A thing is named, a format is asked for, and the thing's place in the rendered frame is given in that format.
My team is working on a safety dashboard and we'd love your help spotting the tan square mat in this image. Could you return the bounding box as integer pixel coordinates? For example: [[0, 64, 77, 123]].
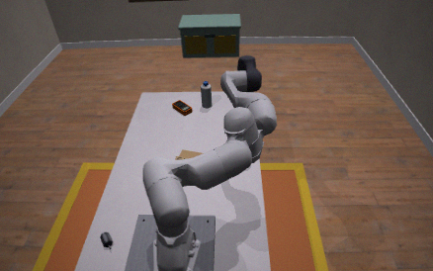
[[179, 149, 202, 159]]

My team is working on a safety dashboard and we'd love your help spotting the orange and black multimeter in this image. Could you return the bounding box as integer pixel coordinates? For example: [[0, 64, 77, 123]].
[[172, 100, 193, 116]]

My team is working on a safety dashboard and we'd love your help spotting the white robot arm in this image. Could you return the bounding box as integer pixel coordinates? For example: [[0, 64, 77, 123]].
[[142, 55, 277, 271]]

